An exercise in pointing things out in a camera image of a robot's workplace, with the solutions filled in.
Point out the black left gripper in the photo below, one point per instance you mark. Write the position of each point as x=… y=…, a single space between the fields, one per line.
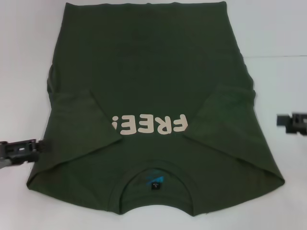
x=3 y=164

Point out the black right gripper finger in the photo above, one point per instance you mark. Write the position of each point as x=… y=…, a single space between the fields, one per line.
x=285 y=120
x=297 y=130

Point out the dark green FREE t-shirt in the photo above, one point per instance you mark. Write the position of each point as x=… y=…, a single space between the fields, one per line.
x=153 y=72

